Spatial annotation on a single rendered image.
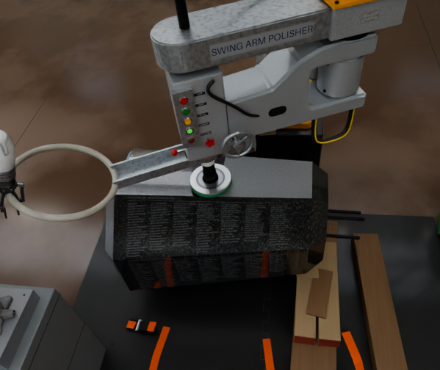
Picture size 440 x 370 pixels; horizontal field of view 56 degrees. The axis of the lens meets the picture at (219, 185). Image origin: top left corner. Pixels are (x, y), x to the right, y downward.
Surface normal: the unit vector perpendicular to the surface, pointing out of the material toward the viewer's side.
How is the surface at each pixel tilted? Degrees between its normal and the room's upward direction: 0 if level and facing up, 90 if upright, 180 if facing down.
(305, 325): 0
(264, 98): 90
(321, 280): 0
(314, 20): 90
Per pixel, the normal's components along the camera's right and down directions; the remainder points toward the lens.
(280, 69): -0.69, -0.33
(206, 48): 0.27, 0.70
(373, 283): -0.10, -0.66
